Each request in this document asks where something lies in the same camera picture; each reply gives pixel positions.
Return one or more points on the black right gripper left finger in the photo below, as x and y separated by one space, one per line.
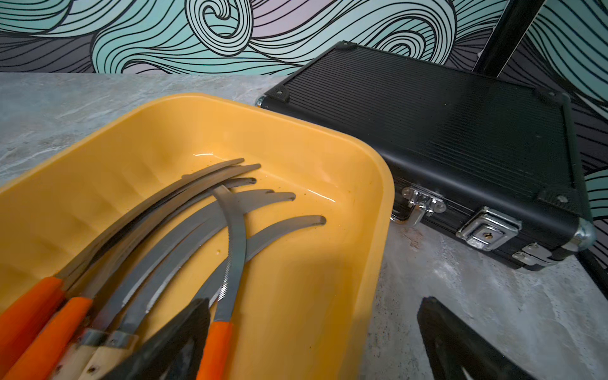
174 352

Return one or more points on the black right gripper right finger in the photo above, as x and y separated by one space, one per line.
456 351

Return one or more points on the orange handle sickle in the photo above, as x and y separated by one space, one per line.
39 359
218 343
26 317
255 244

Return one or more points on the labelled wooden handle sickle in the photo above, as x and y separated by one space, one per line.
190 199

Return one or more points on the yellow plastic storage tray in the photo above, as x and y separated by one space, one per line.
305 303

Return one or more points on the black aluminium carrying case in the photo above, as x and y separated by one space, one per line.
492 164

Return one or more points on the black vertical frame post right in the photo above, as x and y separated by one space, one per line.
517 18

